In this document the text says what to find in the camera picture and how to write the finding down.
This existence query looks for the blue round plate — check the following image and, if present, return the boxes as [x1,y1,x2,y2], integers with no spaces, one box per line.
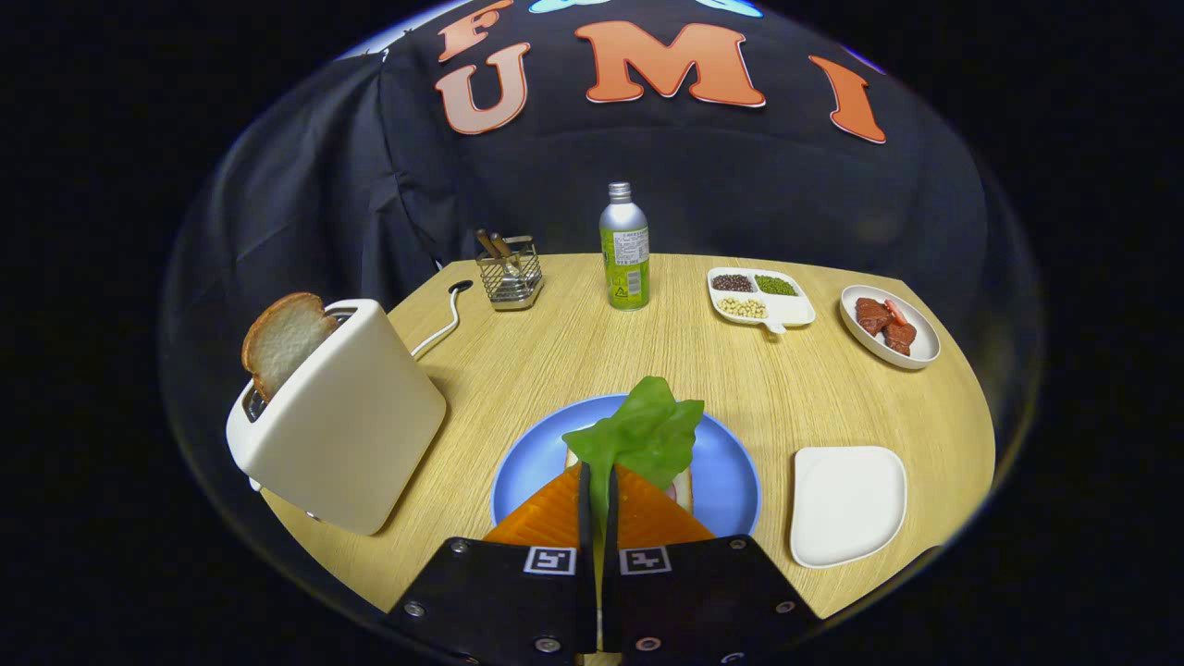
[490,394,761,547]

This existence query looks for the wooden-handled utensils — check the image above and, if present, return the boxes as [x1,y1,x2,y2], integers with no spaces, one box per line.
[475,228,519,274]

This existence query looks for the white toaster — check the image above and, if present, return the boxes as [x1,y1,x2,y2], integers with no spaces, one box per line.
[226,298,449,537]

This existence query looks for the white divided dish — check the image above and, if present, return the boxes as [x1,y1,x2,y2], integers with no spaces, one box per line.
[708,266,817,335]

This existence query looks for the white sandwich bread slice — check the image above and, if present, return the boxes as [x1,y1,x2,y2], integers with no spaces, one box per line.
[564,449,695,519]

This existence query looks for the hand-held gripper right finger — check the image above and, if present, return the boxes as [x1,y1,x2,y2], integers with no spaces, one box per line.
[601,461,824,666]

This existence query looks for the metal wire utensil holder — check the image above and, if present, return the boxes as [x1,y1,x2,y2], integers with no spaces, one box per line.
[475,235,545,312]

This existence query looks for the red meat pieces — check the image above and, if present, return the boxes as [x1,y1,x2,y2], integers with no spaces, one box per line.
[855,297,918,357]

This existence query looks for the silver bottle with green label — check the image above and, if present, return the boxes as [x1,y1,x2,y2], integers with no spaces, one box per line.
[599,181,650,312]

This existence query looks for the white toaster cable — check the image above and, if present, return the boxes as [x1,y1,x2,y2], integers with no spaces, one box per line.
[410,280,473,360]

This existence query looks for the white square plate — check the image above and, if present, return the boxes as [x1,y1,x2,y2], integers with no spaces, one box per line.
[789,446,908,569]

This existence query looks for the white round plate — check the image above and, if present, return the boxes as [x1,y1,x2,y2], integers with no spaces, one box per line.
[840,284,942,371]

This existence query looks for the green lettuce leaf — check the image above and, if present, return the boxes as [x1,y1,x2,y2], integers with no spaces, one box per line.
[561,376,706,533]

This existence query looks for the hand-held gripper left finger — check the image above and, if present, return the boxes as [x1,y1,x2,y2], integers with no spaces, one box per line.
[385,461,598,666]

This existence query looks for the toasted bread slice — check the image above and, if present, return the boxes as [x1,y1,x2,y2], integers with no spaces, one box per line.
[241,292,339,404]

